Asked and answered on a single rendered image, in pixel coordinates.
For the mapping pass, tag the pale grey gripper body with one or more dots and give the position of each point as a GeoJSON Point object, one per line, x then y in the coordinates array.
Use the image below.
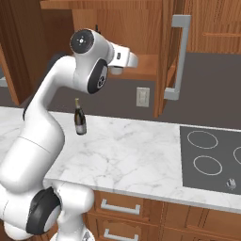
{"type": "Point", "coordinates": [132, 60]}

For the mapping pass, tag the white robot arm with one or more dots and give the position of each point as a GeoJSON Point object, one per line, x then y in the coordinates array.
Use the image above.
{"type": "Point", "coordinates": [40, 147]}

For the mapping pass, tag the wooden cabinet door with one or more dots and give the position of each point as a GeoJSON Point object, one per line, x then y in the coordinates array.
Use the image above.
{"type": "Point", "coordinates": [164, 56]}
{"type": "Point", "coordinates": [14, 47]}

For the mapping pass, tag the wooden base cabinet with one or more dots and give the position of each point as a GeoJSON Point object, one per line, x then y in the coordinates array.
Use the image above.
{"type": "Point", "coordinates": [204, 224]}

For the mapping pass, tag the dark wine bottle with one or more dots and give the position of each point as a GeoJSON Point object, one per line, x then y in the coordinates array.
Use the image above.
{"type": "Point", "coordinates": [80, 120]}

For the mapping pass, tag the dark grey hob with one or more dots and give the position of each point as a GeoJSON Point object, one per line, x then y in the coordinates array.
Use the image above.
{"type": "Point", "coordinates": [207, 175]}

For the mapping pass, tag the wooden drawer front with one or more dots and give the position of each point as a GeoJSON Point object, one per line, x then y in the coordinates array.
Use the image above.
{"type": "Point", "coordinates": [125, 227]}
{"type": "Point", "coordinates": [120, 197]}

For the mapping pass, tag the grey hob knob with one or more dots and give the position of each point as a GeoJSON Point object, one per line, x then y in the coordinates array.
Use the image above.
{"type": "Point", "coordinates": [231, 184]}

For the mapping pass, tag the open wooden wall cabinet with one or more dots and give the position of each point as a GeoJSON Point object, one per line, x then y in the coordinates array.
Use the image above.
{"type": "Point", "coordinates": [135, 28]}

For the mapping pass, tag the white wall socket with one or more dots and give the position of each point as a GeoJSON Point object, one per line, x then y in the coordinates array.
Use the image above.
{"type": "Point", "coordinates": [142, 97]}

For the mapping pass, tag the closed wooden wall cabinet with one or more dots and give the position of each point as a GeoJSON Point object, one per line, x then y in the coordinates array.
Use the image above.
{"type": "Point", "coordinates": [216, 25]}

